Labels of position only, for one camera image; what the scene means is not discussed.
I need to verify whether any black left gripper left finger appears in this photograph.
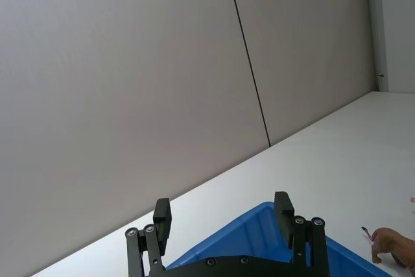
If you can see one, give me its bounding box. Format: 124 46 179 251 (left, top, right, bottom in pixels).
125 197 173 277

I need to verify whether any pale grey door frame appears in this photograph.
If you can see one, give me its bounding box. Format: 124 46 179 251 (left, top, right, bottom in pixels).
365 0 390 92

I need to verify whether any brown toy animal figure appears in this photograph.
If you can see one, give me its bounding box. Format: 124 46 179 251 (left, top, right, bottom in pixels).
361 226 415 274

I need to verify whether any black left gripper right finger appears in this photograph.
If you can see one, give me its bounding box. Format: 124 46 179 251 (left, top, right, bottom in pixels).
274 191 331 274

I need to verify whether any blue plastic bin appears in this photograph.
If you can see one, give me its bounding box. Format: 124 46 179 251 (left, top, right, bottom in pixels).
165 201 390 277

